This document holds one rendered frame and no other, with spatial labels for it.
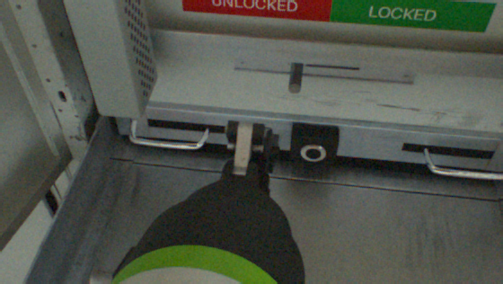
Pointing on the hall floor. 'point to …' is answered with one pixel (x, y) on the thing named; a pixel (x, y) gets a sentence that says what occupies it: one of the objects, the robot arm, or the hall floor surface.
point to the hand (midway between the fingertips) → (260, 151)
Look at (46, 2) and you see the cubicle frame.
